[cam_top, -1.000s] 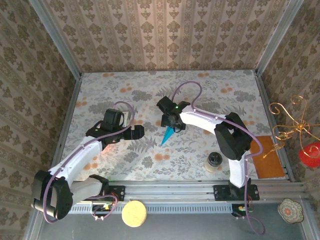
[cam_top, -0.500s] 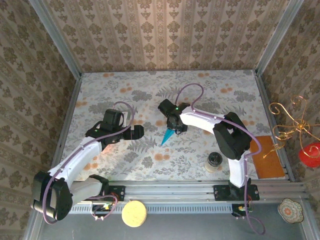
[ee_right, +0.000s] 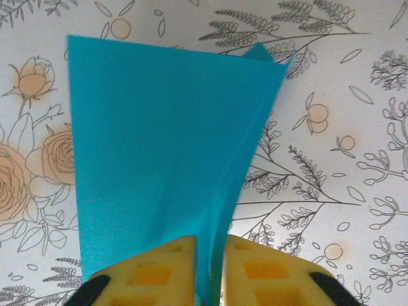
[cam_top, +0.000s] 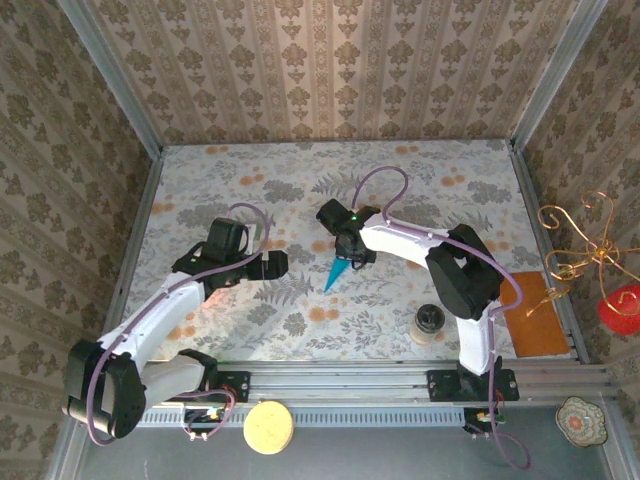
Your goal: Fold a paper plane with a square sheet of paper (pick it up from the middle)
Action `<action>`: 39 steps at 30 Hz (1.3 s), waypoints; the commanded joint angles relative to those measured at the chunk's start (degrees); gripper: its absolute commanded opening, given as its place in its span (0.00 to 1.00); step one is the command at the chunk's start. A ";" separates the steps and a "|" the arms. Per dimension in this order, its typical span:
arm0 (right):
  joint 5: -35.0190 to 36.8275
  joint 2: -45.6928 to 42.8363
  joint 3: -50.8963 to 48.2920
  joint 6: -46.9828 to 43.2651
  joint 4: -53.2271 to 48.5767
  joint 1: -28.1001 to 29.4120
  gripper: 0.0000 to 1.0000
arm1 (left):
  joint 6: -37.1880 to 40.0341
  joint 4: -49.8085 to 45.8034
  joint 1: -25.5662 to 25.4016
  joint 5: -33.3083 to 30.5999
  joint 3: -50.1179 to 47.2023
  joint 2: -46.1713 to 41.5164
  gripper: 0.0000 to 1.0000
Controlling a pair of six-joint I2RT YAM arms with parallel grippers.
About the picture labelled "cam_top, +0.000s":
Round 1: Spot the blue paper sheet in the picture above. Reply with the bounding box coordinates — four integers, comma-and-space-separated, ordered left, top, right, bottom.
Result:
323, 255, 350, 294

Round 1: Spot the floral patterned table cover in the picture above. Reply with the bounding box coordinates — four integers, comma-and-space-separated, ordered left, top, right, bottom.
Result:
110, 139, 576, 363

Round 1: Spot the jar with black lid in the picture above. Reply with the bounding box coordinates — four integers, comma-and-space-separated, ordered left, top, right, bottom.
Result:
409, 303, 446, 347

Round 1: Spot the aluminium front beam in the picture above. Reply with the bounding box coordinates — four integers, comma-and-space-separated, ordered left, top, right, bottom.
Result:
73, 359, 615, 405

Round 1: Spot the black controller board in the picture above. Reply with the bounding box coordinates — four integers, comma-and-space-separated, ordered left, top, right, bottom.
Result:
180, 405, 227, 444
462, 407, 507, 441

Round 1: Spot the round yellow sponge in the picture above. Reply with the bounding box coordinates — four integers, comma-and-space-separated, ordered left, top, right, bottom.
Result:
242, 400, 294, 455

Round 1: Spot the orange flat board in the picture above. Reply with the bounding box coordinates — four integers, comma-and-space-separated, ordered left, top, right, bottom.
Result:
499, 271, 572, 359

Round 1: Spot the red ball ornament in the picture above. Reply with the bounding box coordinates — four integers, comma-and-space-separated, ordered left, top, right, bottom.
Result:
597, 284, 640, 336

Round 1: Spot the small patterned dish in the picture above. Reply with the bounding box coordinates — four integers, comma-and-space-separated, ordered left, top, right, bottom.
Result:
555, 396, 609, 446

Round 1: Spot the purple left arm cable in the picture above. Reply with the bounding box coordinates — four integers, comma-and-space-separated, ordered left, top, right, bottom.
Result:
85, 202, 274, 446

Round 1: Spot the aluminium side rail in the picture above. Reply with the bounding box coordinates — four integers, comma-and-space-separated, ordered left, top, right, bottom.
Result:
93, 147, 165, 369
507, 138, 592, 365

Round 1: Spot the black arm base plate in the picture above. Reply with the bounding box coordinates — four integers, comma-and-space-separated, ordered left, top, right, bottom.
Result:
426, 368, 520, 403
161, 370, 252, 404

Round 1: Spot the grey slotted cable duct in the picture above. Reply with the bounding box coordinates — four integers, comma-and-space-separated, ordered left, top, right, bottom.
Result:
134, 403, 469, 427

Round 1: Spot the aluminium corner post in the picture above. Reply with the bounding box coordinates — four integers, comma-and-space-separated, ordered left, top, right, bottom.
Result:
508, 0, 610, 151
55, 0, 166, 157

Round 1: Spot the copper wire ornament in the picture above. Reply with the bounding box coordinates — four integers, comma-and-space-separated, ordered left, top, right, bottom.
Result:
525, 189, 640, 317

